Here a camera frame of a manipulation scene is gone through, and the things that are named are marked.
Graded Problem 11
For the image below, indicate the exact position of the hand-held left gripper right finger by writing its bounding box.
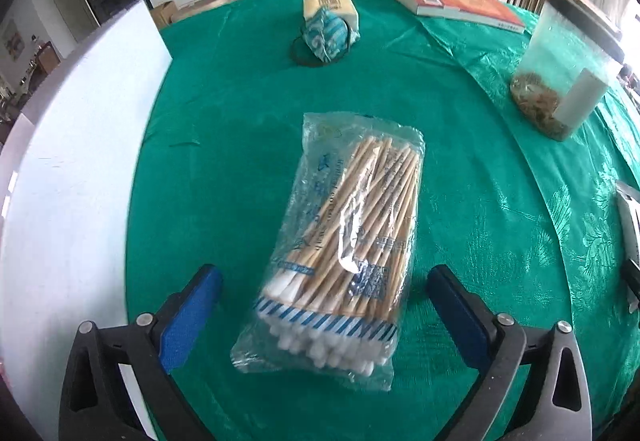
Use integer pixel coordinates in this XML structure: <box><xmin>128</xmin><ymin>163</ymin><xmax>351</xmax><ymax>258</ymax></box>
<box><xmin>426</xmin><ymin>264</ymin><xmax>592</xmax><ymax>441</ymax></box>

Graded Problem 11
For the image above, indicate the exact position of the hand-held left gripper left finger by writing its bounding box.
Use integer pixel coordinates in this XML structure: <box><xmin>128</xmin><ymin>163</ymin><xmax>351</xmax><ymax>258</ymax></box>
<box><xmin>58</xmin><ymin>263</ymin><xmax>224</xmax><ymax>441</ymax></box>

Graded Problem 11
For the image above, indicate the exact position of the bag of cotton swabs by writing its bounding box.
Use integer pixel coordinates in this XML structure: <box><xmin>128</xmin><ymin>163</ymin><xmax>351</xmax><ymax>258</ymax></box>
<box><xmin>230</xmin><ymin>112</ymin><xmax>427</xmax><ymax>393</ymax></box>

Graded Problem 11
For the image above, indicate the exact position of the white board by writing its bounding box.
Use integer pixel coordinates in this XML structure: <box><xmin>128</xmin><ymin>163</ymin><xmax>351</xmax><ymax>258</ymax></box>
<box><xmin>0</xmin><ymin>0</ymin><xmax>173</xmax><ymax>441</ymax></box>

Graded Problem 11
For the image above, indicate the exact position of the floral green tablecloth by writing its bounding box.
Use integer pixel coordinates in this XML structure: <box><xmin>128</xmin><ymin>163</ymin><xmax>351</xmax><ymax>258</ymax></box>
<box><xmin>420</xmin><ymin>3</ymin><xmax>640</xmax><ymax>441</ymax></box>

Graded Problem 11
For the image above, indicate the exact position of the clear jar with black lid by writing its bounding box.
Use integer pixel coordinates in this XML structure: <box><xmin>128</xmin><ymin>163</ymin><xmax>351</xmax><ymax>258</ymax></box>
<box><xmin>510</xmin><ymin>0</ymin><xmax>626</xmax><ymax>142</ymax></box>

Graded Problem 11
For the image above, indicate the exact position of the plain green tablecloth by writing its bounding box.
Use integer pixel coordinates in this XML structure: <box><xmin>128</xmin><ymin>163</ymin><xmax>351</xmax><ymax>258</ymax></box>
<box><xmin>125</xmin><ymin>0</ymin><xmax>576</xmax><ymax>441</ymax></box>

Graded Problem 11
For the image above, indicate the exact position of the cardboard box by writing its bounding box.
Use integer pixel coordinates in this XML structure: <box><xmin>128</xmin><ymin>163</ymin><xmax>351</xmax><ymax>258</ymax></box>
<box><xmin>150</xmin><ymin>1</ymin><xmax>178</xmax><ymax>30</ymax></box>

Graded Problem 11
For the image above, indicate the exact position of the teal patterned pouch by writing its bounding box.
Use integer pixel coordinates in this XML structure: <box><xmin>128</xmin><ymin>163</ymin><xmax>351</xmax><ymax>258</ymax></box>
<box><xmin>300</xmin><ymin>6</ymin><xmax>361</xmax><ymax>64</ymax></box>

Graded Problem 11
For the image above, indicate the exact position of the yellow tissue packet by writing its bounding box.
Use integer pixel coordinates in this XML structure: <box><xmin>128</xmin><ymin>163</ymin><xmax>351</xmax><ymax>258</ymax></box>
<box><xmin>302</xmin><ymin>0</ymin><xmax>361</xmax><ymax>29</ymax></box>

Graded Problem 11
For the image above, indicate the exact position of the framed wall picture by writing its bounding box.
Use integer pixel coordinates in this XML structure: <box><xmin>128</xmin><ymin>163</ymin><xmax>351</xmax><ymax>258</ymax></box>
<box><xmin>0</xmin><ymin>18</ymin><xmax>26</xmax><ymax>62</ymax></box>

